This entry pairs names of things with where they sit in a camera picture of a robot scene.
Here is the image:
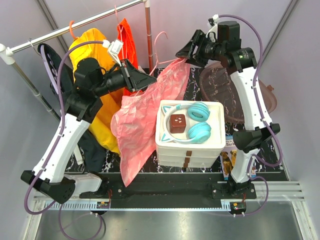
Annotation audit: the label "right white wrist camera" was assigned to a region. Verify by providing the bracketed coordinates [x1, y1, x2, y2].
[206, 14, 220, 42]

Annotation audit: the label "metal clothes rack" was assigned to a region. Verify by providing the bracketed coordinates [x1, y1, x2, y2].
[0, 0, 154, 166]

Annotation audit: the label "pink shorts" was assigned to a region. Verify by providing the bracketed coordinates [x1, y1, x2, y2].
[111, 58, 190, 187]

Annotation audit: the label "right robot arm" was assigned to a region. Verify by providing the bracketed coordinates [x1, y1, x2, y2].
[175, 21, 281, 199]

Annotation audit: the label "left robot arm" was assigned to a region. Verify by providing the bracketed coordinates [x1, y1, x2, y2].
[20, 57, 157, 204]

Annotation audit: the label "dog picture book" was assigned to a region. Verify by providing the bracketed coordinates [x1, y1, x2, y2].
[219, 134, 258, 181]

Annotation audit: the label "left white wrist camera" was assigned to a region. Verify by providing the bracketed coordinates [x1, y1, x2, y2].
[102, 39, 125, 67]

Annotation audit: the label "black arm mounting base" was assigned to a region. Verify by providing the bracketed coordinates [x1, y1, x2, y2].
[75, 172, 257, 211]

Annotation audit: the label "navy blue shorts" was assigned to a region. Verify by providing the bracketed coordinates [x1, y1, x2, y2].
[53, 57, 106, 173]

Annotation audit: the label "yellow shorts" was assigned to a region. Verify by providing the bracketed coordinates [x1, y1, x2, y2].
[68, 28, 126, 157]

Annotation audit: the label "lavender plastic hanger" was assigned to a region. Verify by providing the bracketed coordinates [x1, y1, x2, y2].
[38, 43, 61, 94]

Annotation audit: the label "white stacked storage box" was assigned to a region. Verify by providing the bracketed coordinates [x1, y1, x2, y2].
[155, 100, 226, 168]

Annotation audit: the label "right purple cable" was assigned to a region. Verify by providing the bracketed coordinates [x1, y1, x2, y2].
[217, 13, 285, 217]

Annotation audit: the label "orange plastic hanger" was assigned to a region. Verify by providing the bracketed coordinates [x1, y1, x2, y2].
[68, 20, 78, 41]

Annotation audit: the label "pink wire hanger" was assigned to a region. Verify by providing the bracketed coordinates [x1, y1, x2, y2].
[129, 31, 186, 97]
[114, 5, 123, 42]

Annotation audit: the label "teal cat-ear headphones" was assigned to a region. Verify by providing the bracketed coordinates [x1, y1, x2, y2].
[160, 101, 212, 145]

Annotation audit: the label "brown translucent basket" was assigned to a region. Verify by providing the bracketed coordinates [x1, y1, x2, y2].
[199, 59, 278, 124]

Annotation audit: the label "orange shorts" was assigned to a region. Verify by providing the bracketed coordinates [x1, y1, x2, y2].
[116, 17, 139, 97]

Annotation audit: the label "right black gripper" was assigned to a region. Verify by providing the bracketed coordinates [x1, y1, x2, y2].
[174, 29, 225, 68]

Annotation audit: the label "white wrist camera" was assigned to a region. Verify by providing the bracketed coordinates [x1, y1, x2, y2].
[102, 39, 125, 67]
[206, 14, 220, 42]

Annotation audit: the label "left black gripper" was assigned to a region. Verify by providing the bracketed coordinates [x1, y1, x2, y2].
[93, 58, 158, 97]

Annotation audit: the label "brown cube charger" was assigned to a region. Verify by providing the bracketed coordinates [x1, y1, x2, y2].
[169, 113, 187, 134]

